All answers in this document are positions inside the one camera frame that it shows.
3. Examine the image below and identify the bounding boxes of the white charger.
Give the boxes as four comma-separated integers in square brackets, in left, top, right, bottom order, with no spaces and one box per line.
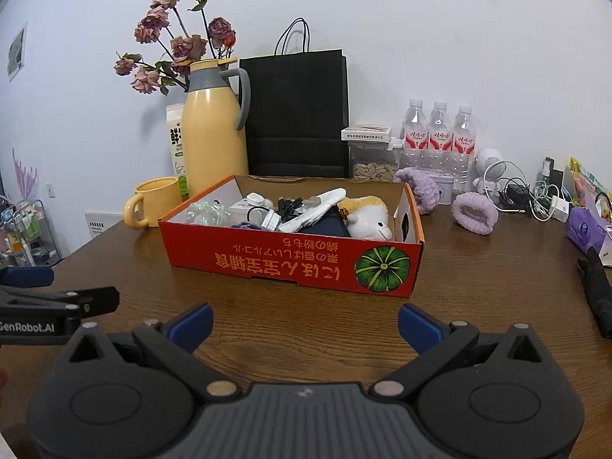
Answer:
[550,196,572,223]

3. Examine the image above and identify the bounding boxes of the grey tin box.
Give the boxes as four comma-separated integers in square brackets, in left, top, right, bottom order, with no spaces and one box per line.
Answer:
[428,169,455,205]

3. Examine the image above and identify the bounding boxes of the black charger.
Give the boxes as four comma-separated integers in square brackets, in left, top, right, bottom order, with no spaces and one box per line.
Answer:
[504,184,531,206]

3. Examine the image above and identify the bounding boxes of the dried flower bouquet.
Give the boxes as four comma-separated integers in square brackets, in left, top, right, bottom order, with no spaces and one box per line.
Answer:
[114,0,237,96]

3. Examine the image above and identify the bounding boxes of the white milk carton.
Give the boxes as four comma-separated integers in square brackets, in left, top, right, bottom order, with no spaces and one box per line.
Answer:
[165,103,189,202]

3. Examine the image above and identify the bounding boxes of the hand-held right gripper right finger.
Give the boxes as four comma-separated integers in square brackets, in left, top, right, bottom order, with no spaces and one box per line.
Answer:
[370,303,546,399]

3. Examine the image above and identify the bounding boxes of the navy blue case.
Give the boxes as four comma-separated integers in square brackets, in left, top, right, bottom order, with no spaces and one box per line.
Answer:
[306,213,352,239]

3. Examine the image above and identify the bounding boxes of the purple tissue pack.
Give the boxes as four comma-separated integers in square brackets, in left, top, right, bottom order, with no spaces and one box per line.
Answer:
[565,205,612,256]

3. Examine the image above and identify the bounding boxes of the clear seed container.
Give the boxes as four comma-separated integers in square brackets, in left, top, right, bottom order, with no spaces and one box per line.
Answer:
[341,123,405,182]

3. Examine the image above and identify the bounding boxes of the red cardboard box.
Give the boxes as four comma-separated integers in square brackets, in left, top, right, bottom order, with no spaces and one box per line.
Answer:
[158,173,425,297]

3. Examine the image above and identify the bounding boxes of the yellow snack packet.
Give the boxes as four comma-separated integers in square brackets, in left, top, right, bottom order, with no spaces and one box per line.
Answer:
[568,157,612,211]

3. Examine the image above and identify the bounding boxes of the yellow mug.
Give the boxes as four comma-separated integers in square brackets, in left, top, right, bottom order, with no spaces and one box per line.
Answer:
[123,177,182,231]

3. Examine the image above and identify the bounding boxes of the white vented appliance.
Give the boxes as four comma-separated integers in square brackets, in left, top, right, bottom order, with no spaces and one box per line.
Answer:
[85,211,126,239]

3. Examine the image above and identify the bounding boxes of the wall poster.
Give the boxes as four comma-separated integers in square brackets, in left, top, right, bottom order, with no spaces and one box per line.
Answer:
[6,20,28,82]

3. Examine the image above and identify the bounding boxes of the black adapter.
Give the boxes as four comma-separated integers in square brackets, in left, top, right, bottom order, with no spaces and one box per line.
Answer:
[542,156,565,187]

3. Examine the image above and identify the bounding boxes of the white round gadget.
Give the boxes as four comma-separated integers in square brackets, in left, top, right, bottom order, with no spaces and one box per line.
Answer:
[471,147,506,197]

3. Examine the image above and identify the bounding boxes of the purple wall sticker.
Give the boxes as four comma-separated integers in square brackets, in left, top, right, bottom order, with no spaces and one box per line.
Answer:
[10,148,40,199]

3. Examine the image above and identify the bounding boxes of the white chargers and cables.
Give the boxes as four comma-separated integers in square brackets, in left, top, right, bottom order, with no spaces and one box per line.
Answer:
[497,160,565,223]

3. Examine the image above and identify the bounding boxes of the white glove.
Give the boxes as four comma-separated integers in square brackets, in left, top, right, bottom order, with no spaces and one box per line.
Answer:
[276,188,347,234]

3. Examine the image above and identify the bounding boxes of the white small box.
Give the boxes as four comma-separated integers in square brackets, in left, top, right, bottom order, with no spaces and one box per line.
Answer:
[228,198,275,218]

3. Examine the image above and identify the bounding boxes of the metal wire rack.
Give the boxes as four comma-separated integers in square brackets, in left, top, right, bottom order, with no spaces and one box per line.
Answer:
[0,195,65,269]

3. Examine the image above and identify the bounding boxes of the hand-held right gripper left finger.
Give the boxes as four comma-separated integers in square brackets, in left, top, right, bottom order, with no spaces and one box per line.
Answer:
[67,302,242,400]

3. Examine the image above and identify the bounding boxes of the yellow thermos jug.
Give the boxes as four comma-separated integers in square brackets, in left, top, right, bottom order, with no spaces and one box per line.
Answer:
[181,57,252,197]

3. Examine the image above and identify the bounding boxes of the clear water bottle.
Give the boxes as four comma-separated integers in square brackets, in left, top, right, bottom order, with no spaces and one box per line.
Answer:
[452,105,479,196]
[427,101,454,175]
[400,99,428,173]

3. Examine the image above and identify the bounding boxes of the black folded umbrella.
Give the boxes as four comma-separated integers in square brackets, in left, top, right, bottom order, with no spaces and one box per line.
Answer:
[576,246,612,340]

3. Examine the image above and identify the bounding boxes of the white plush toy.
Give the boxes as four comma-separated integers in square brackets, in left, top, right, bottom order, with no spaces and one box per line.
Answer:
[337,195,394,242]

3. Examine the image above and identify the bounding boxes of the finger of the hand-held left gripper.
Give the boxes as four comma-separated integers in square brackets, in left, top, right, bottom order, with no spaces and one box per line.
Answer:
[0,265,54,288]
[0,286,120,319]

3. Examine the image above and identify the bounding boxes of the black paper bag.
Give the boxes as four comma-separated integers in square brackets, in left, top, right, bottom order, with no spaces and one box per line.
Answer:
[238,18,351,180]

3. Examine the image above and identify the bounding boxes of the black cable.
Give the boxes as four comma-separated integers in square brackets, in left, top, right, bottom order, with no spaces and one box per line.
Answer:
[275,195,311,218]

